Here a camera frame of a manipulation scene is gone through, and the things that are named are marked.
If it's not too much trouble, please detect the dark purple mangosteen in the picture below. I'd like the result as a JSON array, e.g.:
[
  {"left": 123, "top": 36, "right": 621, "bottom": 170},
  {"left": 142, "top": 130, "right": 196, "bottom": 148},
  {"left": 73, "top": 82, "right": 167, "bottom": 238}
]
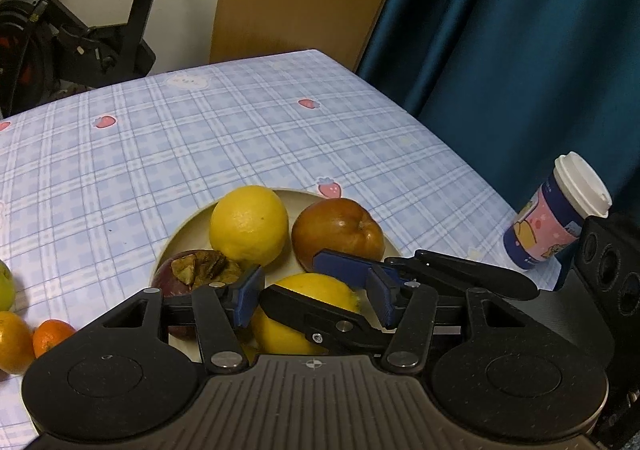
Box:
[{"left": 151, "top": 250, "right": 247, "bottom": 342}]

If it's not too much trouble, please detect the cream round plate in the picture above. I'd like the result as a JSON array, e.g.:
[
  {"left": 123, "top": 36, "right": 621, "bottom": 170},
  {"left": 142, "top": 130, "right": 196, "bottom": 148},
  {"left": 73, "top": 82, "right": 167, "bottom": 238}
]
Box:
[{"left": 151, "top": 187, "right": 401, "bottom": 356}]

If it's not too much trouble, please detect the small orange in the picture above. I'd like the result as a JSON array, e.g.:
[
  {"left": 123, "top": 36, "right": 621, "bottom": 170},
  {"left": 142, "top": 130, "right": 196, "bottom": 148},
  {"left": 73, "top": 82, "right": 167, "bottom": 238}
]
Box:
[{"left": 32, "top": 320, "right": 77, "bottom": 358}]

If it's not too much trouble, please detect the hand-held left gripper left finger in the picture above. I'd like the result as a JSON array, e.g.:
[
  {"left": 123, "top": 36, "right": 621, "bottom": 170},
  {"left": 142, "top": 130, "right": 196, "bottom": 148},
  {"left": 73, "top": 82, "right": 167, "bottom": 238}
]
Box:
[{"left": 102, "top": 264, "right": 265, "bottom": 375}]

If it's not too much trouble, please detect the dark blue curtain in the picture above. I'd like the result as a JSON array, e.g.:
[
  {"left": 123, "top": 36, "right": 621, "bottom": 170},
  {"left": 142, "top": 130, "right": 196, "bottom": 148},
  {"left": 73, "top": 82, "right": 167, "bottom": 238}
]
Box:
[{"left": 356, "top": 0, "right": 640, "bottom": 291}]

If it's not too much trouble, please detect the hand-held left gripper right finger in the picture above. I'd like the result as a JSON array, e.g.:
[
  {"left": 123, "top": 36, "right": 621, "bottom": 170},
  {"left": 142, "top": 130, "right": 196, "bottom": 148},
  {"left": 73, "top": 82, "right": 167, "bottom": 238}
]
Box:
[{"left": 366, "top": 266, "right": 526, "bottom": 375}]

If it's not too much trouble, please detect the green apple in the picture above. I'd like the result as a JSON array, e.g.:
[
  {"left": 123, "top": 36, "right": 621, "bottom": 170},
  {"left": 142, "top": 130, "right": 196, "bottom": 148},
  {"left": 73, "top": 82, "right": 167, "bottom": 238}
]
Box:
[{"left": 0, "top": 260, "right": 16, "bottom": 312}]

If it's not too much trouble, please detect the yellow lemon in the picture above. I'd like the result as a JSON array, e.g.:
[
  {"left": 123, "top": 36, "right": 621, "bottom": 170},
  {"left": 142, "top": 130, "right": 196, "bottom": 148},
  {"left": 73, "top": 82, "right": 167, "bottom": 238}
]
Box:
[
  {"left": 239, "top": 272, "right": 368, "bottom": 366},
  {"left": 209, "top": 185, "right": 291, "bottom": 267}
]

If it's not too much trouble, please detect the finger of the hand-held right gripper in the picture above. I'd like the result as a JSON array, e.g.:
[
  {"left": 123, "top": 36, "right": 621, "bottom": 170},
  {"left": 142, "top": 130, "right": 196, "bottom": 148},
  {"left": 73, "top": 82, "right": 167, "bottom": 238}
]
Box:
[
  {"left": 259, "top": 282, "right": 396, "bottom": 357},
  {"left": 312, "top": 249, "right": 539, "bottom": 302}
]

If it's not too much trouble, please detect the blue plaid tablecloth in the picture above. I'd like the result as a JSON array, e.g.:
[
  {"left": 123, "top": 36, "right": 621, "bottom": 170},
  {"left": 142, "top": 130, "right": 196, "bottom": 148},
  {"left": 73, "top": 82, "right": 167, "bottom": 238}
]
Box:
[{"left": 0, "top": 48, "right": 568, "bottom": 450}]

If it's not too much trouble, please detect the black exercise bike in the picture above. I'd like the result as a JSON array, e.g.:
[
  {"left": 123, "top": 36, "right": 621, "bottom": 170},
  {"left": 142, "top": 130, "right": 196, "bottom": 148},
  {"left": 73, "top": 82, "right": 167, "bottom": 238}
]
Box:
[{"left": 0, "top": 0, "right": 231, "bottom": 116}]

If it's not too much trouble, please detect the red apple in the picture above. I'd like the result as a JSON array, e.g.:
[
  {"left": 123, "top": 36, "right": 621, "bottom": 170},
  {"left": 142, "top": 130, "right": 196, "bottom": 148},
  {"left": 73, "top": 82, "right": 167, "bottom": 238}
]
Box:
[{"left": 291, "top": 197, "right": 386, "bottom": 275}]

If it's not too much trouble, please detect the paper cup with white lid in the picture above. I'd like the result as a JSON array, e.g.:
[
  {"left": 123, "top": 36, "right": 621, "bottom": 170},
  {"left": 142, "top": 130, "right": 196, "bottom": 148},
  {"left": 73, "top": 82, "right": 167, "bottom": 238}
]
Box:
[{"left": 502, "top": 151, "right": 613, "bottom": 271}]

